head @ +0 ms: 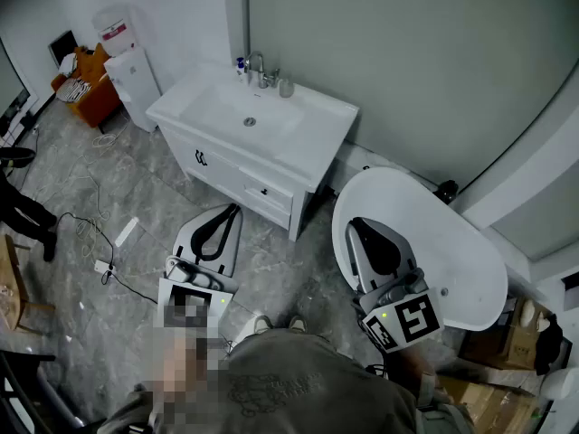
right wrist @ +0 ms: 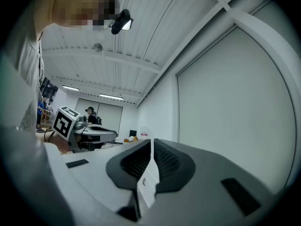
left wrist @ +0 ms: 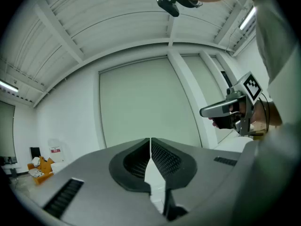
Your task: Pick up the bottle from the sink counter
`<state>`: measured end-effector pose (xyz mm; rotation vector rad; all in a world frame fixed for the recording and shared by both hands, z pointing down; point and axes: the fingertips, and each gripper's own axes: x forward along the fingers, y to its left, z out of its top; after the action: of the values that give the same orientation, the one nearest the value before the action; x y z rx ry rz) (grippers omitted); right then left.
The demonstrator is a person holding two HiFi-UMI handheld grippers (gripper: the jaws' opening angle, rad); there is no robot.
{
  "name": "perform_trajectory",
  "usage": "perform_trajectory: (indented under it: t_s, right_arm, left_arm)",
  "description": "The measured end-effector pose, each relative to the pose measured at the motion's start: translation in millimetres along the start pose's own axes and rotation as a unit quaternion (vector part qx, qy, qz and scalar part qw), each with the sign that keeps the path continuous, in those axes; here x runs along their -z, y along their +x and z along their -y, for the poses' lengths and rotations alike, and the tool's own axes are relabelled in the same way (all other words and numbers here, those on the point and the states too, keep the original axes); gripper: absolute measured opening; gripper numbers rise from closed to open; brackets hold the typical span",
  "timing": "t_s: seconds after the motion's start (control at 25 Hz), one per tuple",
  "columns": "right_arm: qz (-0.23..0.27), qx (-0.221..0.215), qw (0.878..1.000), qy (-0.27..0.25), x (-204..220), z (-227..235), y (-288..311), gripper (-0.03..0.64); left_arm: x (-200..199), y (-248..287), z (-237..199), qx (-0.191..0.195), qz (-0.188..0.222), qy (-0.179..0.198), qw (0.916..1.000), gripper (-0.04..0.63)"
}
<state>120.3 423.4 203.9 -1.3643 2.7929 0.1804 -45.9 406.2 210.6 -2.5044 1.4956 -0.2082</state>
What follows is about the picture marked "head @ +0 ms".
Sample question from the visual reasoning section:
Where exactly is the white round container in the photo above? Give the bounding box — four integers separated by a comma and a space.
539, 367, 579, 402

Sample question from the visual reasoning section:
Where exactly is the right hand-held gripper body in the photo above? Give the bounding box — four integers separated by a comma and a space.
352, 267, 445, 354

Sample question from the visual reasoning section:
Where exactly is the black floor cable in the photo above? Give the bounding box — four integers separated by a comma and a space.
57, 212, 160, 306

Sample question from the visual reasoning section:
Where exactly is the black round object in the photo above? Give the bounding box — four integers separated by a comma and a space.
435, 179, 460, 205

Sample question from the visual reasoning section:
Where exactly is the person's left forearm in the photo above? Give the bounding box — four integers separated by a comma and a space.
152, 330, 230, 404

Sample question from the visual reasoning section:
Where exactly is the closed cardboard box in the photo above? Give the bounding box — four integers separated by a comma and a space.
434, 372, 549, 434

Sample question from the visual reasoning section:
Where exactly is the striped cloth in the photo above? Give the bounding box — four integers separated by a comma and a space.
57, 78, 94, 104

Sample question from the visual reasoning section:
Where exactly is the clear water jug red label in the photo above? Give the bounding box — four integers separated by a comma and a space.
91, 3, 139, 58

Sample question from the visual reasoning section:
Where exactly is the black metal frame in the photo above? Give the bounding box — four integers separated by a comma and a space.
0, 349, 106, 434

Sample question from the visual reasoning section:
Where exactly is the black cloth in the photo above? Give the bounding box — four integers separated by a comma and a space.
533, 313, 565, 377

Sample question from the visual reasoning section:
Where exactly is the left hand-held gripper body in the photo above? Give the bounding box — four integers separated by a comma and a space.
157, 255, 239, 334

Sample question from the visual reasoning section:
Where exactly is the open cardboard box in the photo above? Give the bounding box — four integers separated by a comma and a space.
458, 296, 565, 373

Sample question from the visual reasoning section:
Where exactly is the person's olive shirt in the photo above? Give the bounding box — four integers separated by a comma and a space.
97, 326, 474, 434

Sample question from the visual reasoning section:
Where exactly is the chrome faucet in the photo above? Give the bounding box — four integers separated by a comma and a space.
243, 51, 281, 90

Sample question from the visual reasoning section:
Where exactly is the wooden side table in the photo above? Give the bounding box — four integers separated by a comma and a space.
0, 232, 56, 335

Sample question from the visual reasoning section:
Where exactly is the white flat bar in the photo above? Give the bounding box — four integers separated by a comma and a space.
113, 216, 140, 249

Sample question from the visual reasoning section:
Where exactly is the white water dispenser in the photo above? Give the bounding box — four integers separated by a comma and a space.
103, 46, 163, 134

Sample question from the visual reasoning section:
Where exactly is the white floor cable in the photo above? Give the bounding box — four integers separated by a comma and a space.
33, 106, 137, 258

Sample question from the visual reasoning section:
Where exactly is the white sink vanity cabinet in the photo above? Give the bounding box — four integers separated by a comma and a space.
145, 62, 361, 193

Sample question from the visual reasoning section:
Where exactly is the dark framed panel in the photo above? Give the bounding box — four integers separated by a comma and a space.
48, 29, 81, 70

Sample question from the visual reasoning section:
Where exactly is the person's right forearm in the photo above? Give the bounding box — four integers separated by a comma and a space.
387, 345, 441, 407

